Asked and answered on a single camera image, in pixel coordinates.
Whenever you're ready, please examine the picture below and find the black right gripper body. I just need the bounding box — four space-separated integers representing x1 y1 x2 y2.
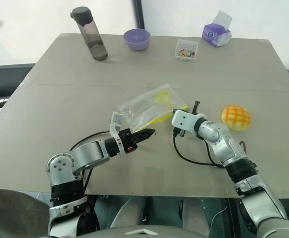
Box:
172 125 187 138

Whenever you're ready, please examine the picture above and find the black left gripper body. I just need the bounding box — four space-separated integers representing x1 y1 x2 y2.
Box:
119 128 139 155

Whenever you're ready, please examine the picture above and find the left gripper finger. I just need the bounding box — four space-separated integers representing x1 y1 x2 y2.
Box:
134 130 156 145
132 128 156 139

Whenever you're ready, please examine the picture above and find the clear plastic zip bag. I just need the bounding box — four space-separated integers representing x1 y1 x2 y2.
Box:
117 83 191 132

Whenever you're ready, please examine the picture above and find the orange round bun snack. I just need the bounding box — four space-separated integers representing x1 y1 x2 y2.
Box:
220 105 252 131

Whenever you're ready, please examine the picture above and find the clear box of colourful clips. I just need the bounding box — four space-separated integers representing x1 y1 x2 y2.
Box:
174 39 200 61

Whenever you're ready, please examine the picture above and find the silver rounded shape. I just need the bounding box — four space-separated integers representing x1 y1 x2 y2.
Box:
109 196 145 229
181 197 210 237

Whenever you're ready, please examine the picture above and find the purple tissue pack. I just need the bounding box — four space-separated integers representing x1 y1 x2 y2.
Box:
201 10 233 48

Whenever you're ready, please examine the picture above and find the purple plastic bowl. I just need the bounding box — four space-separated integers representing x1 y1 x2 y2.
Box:
123 28 151 52

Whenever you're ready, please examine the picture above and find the dark grey rounded chevron shape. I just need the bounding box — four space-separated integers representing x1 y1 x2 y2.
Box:
38 224 210 238

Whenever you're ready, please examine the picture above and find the dark translucent water bottle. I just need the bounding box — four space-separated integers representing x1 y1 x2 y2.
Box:
69 6 109 62

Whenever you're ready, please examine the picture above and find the black furniture beside table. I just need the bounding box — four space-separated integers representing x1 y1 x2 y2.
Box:
0 63 36 124

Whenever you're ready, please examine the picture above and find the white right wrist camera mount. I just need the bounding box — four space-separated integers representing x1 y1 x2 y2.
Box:
171 109 208 134

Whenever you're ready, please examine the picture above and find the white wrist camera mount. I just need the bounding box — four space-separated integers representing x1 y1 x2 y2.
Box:
109 111 126 155
171 109 208 134

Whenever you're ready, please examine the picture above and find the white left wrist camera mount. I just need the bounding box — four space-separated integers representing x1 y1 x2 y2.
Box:
109 111 126 155

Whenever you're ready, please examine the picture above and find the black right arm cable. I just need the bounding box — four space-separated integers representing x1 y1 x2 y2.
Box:
172 133 225 169

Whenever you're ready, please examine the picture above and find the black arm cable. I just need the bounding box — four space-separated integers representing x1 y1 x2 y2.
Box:
69 131 111 197
172 133 225 169

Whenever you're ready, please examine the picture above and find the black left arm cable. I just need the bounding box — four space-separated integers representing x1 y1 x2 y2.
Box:
69 131 111 197

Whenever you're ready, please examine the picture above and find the dark vertical window post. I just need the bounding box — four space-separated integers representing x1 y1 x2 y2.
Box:
134 0 145 29

